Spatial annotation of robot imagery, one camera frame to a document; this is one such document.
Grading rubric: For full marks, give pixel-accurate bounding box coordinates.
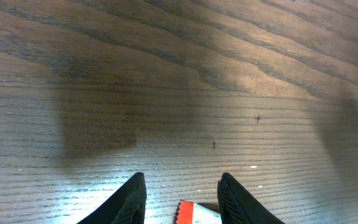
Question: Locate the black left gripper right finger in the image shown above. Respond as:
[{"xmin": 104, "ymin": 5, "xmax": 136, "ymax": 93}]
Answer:
[{"xmin": 218, "ymin": 172, "xmax": 284, "ymax": 224}]

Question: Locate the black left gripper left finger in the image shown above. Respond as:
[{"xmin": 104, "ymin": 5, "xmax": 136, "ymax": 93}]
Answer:
[{"xmin": 78, "ymin": 172, "xmax": 147, "ymax": 224}]

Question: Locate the red Nescafe stick sachet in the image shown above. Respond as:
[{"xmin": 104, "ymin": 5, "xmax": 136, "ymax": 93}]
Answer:
[{"xmin": 175, "ymin": 200, "xmax": 222, "ymax": 224}]

